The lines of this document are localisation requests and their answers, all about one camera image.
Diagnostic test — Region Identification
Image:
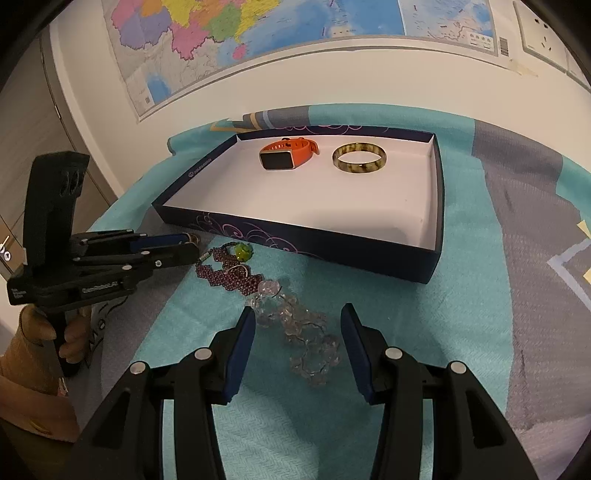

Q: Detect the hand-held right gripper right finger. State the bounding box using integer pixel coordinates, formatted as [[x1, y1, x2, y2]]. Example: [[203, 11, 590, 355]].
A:
[[340, 303, 527, 480]]

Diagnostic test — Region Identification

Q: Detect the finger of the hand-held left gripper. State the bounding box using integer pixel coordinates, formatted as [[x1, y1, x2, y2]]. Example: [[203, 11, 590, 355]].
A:
[[73, 243, 200, 283], [69, 229, 191, 256]]

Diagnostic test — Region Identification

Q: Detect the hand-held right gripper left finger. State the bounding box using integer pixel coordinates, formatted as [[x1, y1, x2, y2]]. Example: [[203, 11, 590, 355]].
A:
[[69, 305, 257, 480]]

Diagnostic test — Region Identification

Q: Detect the purple beaded bracelet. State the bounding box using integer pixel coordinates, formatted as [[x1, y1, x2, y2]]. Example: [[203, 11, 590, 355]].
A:
[[195, 244, 265, 296]]

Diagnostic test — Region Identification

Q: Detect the clear crystal bracelet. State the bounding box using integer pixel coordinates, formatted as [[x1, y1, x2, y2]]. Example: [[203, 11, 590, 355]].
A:
[[247, 278, 342, 387]]

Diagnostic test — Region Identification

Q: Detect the dark blue shallow box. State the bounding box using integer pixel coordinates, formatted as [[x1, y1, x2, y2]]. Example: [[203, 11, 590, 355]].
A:
[[151, 128, 445, 283]]

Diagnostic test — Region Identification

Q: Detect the person's left forearm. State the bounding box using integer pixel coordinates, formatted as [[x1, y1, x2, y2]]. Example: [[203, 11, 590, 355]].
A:
[[0, 339, 79, 444]]

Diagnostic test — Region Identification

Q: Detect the person's left hand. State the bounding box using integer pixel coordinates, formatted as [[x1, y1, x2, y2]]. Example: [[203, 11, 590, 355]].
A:
[[19, 305, 92, 370]]

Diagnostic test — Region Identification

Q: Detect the orange smartwatch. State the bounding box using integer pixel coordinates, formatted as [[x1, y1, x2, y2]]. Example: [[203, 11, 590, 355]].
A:
[[259, 137, 321, 171]]

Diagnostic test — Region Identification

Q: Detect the brown green bangle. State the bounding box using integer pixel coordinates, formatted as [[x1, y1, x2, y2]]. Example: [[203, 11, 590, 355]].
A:
[[332, 143, 387, 177]]

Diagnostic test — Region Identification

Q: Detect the colourful wall map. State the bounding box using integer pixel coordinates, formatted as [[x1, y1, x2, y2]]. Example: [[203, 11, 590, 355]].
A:
[[102, 0, 407, 123]]

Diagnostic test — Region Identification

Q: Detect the blue wall map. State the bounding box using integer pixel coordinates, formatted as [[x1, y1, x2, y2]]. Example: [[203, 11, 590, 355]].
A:
[[398, 0, 499, 58]]

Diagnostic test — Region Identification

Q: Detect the white wall socket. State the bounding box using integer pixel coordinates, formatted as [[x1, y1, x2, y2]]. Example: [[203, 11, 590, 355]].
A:
[[513, 2, 571, 75]]

